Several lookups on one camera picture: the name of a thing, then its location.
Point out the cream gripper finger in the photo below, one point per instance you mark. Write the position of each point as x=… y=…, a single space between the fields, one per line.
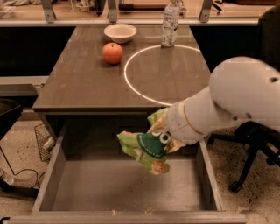
x=174 y=145
x=157 y=122

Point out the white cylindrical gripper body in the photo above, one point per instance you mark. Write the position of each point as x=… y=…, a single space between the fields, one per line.
x=177 y=122

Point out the green rice chip bag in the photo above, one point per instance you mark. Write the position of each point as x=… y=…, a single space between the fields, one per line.
x=149 y=149

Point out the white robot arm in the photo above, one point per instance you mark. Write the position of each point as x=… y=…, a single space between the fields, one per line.
x=240 y=89

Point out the open grey top drawer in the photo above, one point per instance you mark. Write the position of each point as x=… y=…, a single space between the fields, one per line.
x=89 y=180

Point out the black office chair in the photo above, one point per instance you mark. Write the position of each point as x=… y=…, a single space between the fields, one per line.
x=256 y=136

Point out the red apple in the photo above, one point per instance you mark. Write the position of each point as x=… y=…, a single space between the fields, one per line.
x=112 y=53

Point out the clear plastic water bottle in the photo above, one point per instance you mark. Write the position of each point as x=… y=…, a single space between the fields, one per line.
x=170 y=24

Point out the white ceramic bowl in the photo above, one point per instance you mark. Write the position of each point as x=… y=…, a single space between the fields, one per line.
x=120 y=33

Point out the dark bin at left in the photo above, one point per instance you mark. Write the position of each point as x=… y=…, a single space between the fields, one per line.
x=10 y=111

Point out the black wire basket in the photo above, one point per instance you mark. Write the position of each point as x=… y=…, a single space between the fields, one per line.
x=45 y=142

